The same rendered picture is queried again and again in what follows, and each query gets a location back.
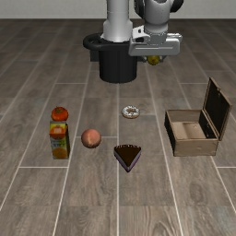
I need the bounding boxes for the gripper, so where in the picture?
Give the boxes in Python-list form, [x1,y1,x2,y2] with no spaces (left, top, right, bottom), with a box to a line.
[127,25,183,62]

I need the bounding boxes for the yellow-green kiwi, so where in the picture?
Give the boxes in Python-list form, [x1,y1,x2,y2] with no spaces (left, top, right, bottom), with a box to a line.
[147,55,161,66]

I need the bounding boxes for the wooden box lid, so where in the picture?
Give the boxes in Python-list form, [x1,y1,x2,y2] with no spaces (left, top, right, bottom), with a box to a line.
[202,77,233,141]

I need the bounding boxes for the wooden box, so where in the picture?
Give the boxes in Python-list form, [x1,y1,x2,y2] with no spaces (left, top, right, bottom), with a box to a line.
[163,109,220,158]

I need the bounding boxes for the white frosted donut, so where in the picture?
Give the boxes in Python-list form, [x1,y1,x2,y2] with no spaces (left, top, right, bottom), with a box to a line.
[121,105,141,120]

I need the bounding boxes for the chocolate cake wedge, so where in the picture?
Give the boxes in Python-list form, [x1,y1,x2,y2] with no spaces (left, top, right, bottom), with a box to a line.
[112,144,143,173]

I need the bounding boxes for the pink peach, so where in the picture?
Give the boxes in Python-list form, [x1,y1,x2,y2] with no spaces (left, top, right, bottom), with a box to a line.
[80,128,102,149]

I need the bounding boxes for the red tomato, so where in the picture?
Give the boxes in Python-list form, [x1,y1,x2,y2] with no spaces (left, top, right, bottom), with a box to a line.
[50,106,70,123]

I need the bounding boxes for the orange juice carton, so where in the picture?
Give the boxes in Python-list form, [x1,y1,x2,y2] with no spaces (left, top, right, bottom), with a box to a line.
[49,120,71,160]

